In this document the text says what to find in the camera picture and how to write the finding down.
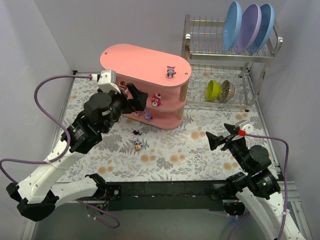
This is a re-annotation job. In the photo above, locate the purple bunny head toy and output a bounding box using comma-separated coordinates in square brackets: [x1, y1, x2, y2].
[134, 111, 143, 118]

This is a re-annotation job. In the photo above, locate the pink figure toy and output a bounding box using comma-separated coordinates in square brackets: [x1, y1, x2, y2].
[166, 66, 176, 79]
[151, 93, 162, 107]

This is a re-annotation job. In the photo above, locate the yellow blue duck figure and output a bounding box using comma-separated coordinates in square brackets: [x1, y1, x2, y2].
[135, 144, 142, 151]

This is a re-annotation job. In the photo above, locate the strawberry cake toy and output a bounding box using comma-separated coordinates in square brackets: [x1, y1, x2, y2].
[118, 81, 128, 94]

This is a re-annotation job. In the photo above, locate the blue white duck figure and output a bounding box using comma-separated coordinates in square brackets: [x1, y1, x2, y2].
[132, 136, 143, 146]

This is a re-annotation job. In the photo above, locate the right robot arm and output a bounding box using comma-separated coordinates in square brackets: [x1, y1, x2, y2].
[205, 120, 304, 240]

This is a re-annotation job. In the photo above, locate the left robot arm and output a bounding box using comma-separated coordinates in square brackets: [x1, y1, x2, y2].
[6, 83, 149, 222]

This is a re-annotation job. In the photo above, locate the pink three-tier shelf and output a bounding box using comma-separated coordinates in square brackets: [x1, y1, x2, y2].
[100, 43, 191, 130]

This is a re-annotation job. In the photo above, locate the black red mouse figure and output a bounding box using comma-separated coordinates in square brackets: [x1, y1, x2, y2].
[132, 130, 142, 135]

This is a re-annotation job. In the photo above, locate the patterned ceramic bowl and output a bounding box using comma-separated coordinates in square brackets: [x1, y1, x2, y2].
[218, 80, 236, 102]

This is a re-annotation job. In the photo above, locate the lime green bowl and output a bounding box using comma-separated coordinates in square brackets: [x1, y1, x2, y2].
[205, 80, 222, 100]

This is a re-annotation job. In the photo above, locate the floral table mat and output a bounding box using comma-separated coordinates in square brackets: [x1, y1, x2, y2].
[59, 102, 279, 183]

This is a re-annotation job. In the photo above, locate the steel dish rack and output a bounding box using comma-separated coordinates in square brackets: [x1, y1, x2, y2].
[181, 15, 283, 113]

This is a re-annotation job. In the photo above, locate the left blue plate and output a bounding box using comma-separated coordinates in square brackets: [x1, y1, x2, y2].
[223, 1, 242, 52]

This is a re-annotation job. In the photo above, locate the blue plate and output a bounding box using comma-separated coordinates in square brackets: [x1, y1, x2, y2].
[223, 1, 242, 52]
[248, 3, 275, 55]

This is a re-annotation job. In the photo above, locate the right blue plate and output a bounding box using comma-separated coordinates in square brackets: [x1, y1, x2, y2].
[248, 3, 275, 55]

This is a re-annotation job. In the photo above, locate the purple plate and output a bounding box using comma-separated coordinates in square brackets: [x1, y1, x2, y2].
[236, 3, 262, 53]

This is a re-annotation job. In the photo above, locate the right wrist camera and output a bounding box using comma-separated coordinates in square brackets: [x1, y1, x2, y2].
[235, 120, 254, 137]

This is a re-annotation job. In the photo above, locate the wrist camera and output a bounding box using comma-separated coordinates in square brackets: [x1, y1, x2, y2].
[235, 120, 254, 137]
[97, 69, 121, 94]

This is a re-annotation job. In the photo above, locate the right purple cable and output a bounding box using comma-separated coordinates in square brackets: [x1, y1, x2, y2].
[227, 131, 291, 240]

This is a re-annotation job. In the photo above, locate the purple cable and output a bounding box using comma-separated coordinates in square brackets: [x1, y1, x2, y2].
[0, 73, 120, 229]
[227, 131, 291, 240]

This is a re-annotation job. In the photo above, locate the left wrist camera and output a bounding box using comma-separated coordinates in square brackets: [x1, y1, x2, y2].
[97, 69, 121, 94]

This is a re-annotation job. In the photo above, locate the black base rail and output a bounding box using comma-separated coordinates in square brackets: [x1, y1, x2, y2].
[81, 180, 246, 216]

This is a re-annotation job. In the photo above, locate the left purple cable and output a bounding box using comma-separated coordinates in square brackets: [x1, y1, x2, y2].
[0, 73, 120, 229]

